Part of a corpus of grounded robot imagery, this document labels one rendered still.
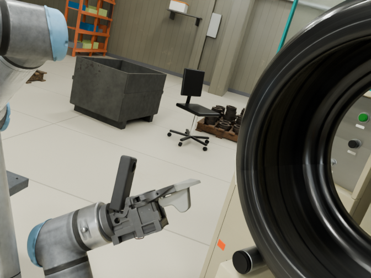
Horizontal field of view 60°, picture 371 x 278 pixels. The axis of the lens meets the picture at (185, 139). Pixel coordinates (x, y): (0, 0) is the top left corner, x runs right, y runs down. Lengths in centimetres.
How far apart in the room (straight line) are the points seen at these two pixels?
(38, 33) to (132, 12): 1081
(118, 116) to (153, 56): 736
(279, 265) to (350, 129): 83
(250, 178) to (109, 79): 351
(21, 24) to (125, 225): 45
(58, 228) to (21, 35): 40
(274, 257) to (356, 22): 40
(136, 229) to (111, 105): 342
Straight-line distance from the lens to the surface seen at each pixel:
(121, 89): 393
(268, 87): 59
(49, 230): 73
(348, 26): 54
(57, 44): 78
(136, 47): 1141
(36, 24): 76
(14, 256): 68
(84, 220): 69
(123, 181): 67
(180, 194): 65
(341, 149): 135
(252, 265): 67
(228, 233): 167
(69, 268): 72
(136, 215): 66
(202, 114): 391
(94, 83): 417
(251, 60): 1064
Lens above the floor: 128
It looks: 17 degrees down
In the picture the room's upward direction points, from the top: 15 degrees clockwise
